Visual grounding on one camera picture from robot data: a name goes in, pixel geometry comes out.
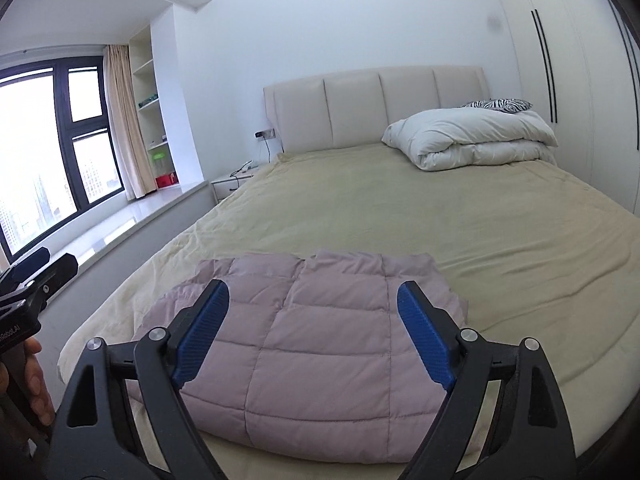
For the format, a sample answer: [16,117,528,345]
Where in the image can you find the beige curtain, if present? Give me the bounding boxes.
[102,44,157,200]

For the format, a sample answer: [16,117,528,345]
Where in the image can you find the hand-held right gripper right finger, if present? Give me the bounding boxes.
[396,280,578,480]

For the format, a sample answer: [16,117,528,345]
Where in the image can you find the bed with beige sheet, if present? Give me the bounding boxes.
[57,142,640,480]

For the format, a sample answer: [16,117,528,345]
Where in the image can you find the white folded duvet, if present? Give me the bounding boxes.
[381,107,559,171]

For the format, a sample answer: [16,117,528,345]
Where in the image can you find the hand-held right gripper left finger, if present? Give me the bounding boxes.
[50,279,231,480]

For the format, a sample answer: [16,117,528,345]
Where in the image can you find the pink down jacket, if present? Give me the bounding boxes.
[131,250,470,464]

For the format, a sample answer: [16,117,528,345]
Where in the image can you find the white window sill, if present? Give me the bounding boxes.
[10,180,212,273]

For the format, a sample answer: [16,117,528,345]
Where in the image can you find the black charging cable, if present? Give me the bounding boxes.
[230,137,272,192]

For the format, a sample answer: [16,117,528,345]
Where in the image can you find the black framed window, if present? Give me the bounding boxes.
[0,52,126,262]

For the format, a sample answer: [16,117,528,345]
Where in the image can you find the cream padded headboard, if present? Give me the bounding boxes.
[263,66,489,156]

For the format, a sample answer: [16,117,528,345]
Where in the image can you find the zebra print pillow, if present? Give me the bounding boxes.
[460,98,533,113]

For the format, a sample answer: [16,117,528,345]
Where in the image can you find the person's left hand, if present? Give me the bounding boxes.
[22,337,56,428]

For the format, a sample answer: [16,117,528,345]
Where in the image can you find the white nightstand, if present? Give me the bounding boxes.
[210,162,269,205]

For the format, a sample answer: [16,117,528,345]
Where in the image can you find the white built-in shelf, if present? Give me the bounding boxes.
[128,25,179,194]

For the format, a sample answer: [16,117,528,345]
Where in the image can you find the white built-in wardrobe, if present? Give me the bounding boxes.
[487,0,640,221]

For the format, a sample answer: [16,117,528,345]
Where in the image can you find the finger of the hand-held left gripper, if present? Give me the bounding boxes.
[9,247,52,283]
[33,253,80,313]

